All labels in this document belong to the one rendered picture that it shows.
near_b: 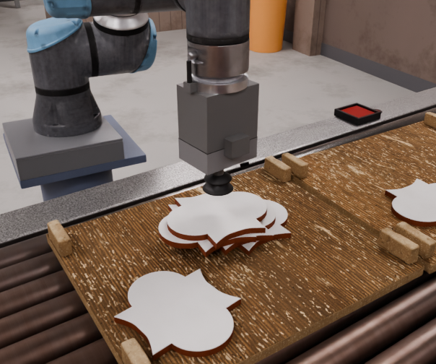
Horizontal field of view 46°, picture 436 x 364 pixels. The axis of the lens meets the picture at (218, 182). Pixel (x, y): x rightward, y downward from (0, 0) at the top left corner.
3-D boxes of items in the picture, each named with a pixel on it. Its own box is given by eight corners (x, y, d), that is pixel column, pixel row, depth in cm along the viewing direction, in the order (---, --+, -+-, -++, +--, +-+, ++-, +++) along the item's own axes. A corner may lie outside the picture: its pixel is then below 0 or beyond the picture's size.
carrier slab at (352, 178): (275, 171, 96) (275, 164, 95) (422, 126, 114) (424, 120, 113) (429, 274, 70) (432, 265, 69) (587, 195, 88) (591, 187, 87)
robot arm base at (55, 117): (23, 122, 117) (15, 80, 113) (84, 108, 126) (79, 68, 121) (49, 143, 107) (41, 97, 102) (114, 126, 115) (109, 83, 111)
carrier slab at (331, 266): (47, 242, 76) (45, 233, 75) (267, 172, 95) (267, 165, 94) (150, 419, 50) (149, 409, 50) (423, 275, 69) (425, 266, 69)
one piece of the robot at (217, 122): (218, 74, 55) (218, 202, 63) (277, 59, 60) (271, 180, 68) (168, 54, 62) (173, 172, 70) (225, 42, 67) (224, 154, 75)
